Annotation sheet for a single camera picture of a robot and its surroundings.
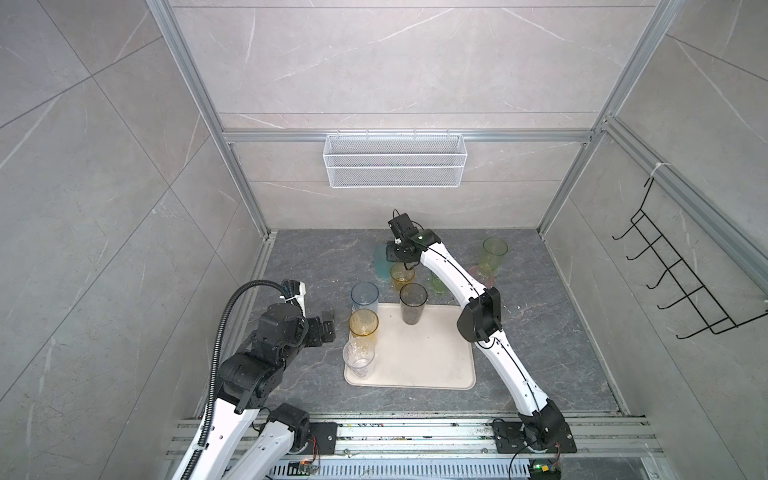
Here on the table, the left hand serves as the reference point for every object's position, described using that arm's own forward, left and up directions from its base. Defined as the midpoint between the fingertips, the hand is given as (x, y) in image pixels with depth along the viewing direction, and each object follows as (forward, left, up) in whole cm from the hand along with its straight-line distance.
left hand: (316, 308), depth 70 cm
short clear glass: (-2, -8, -26) cm, 28 cm away
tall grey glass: (+9, -25, -11) cm, 29 cm away
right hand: (+31, -20, -16) cm, 40 cm away
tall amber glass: (+2, -10, -15) cm, 18 cm away
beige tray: (-3, -30, -24) cm, 39 cm away
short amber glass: (+24, -23, -22) cm, 40 cm away
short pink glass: (+21, -50, -17) cm, 57 cm away
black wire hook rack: (+1, -85, +8) cm, 86 cm away
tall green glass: (+37, -60, -23) cm, 74 cm away
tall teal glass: (+24, -16, -15) cm, 33 cm away
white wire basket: (+54, -10, +5) cm, 55 cm away
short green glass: (+5, -30, +1) cm, 30 cm away
